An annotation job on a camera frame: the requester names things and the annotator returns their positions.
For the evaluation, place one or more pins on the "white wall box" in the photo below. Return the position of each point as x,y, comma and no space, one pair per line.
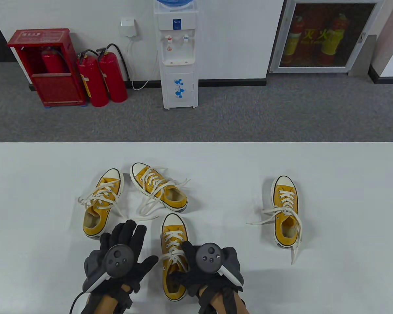
128,27

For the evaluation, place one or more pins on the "yellow canvas shoe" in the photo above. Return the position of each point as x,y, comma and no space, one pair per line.
138,168
283,183
113,175
173,220

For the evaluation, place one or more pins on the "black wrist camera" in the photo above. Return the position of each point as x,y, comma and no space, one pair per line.
127,299

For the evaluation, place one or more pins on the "person's right hand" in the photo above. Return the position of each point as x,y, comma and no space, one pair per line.
196,279

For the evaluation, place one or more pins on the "person's right forearm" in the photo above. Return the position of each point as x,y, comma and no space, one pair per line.
219,304

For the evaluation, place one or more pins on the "glass door fire cabinet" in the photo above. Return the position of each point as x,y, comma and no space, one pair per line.
327,36

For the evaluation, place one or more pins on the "red yellow fire extinguisher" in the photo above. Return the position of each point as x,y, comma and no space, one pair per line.
334,42
293,42

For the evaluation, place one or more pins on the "person's left hand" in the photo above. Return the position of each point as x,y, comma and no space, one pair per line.
127,234

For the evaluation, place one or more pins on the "red extinguisher cabinet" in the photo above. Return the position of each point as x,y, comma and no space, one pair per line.
57,90

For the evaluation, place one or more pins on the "white shoe lace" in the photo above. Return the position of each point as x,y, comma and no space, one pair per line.
258,222
173,248
152,181
82,201

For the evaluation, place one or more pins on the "blue water bottle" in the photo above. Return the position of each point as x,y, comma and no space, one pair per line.
173,3

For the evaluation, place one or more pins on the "white water dispenser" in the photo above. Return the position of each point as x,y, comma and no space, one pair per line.
178,65

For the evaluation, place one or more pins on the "black white handheld controller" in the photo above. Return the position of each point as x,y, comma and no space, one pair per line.
119,258
209,256

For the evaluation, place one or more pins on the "person's left forearm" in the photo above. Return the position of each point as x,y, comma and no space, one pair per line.
104,304

